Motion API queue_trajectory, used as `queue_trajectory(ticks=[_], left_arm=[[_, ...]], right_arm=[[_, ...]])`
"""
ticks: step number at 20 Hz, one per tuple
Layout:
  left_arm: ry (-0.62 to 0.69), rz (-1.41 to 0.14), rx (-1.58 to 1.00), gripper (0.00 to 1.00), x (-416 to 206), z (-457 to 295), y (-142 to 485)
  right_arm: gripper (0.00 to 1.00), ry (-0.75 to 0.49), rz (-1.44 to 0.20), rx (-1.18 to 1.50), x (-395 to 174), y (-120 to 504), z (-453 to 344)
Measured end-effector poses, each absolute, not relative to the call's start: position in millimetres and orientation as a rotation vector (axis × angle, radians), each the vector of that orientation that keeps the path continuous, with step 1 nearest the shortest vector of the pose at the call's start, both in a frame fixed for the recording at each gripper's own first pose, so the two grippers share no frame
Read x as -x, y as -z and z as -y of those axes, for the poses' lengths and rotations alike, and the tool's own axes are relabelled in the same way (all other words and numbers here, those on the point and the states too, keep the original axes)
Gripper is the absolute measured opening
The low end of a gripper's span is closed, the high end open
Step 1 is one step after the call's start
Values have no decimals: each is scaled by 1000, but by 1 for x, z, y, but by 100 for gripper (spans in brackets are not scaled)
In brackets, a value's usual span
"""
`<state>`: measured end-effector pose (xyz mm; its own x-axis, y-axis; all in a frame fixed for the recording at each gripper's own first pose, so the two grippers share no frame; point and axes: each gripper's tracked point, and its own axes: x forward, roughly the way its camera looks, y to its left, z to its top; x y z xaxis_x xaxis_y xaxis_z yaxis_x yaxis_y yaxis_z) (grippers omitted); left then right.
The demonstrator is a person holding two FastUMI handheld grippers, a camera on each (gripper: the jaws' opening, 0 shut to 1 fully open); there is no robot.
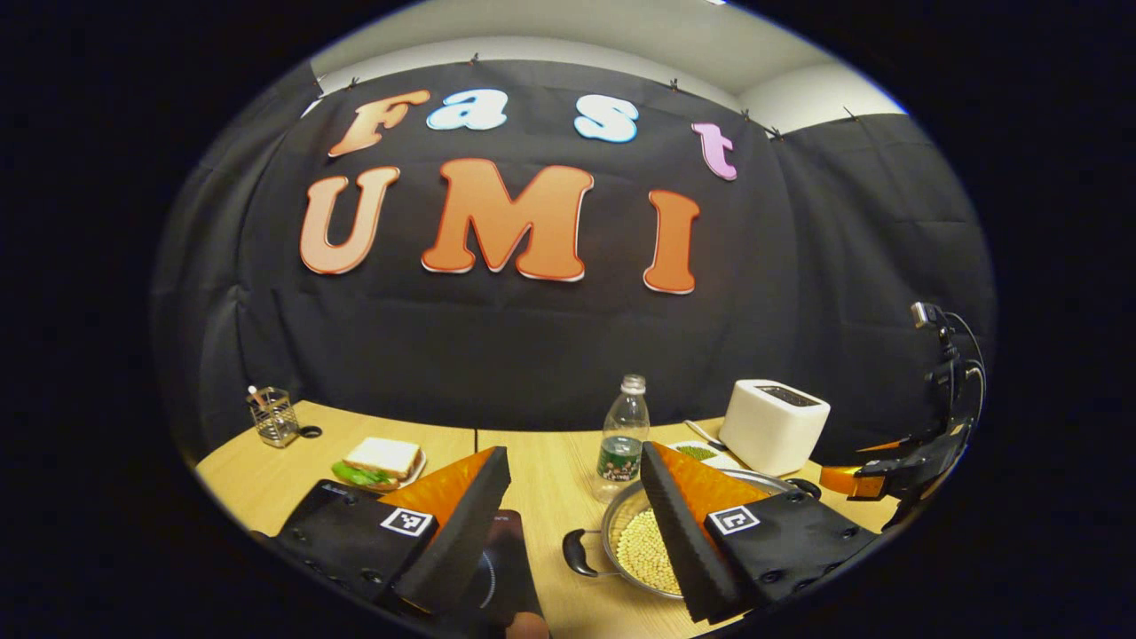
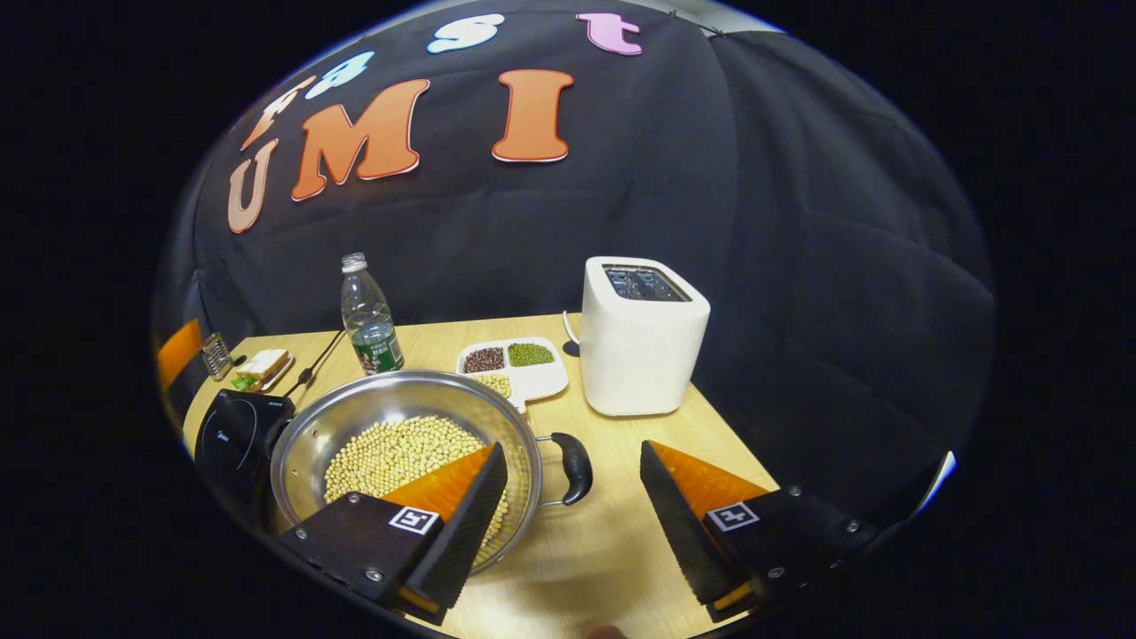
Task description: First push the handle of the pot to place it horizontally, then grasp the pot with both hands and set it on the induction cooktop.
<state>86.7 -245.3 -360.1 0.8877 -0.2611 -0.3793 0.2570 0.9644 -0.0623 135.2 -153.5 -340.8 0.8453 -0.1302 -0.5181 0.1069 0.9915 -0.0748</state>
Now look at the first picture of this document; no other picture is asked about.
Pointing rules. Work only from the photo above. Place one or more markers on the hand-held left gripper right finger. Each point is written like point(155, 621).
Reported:
point(683, 541)

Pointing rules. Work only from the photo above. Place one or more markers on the metal spoon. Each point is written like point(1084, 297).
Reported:
point(703, 433)

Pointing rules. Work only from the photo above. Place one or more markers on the clear plastic water bottle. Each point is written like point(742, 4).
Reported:
point(621, 453)

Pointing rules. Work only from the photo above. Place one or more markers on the white toaster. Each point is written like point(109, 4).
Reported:
point(768, 435)

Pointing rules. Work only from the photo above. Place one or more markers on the black backdrop cloth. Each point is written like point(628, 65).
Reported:
point(532, 355)

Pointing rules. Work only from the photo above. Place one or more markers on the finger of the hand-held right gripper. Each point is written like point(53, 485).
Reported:
point(883, 445)
point(843, 481)

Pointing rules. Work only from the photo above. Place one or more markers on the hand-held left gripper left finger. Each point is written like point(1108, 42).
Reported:
point(470, 532)

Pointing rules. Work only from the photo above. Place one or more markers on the black induction cooktop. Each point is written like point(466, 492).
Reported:
point(510, 568)

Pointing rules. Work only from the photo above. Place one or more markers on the sandwich with lettuce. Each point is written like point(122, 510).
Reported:
point(382, 455)

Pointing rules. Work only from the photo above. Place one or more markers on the white divided bean plate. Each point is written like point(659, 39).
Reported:
point(721, 462)

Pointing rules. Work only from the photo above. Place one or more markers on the steel pot with beans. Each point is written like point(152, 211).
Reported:
point(643, 550)

